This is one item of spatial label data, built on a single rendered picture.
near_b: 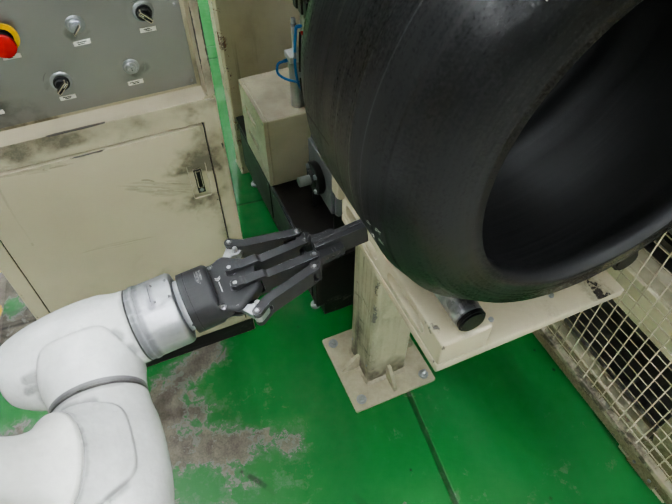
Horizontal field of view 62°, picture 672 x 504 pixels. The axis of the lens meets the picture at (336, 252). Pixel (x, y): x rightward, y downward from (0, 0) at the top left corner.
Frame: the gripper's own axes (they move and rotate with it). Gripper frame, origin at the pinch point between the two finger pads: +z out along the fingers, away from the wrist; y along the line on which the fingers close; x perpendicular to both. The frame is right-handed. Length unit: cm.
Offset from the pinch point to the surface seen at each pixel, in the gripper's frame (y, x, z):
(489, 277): -12.9, 1.1, 13.4
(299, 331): 53, 105, -4
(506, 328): -8.7, 27.0, 22.3
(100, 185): 58, 25, -33
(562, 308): -9.1, 28.3, 33.0
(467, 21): -8.8, -30.1, 10.4
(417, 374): 23, 107, 24
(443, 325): -7.2, 19.5, 11.4
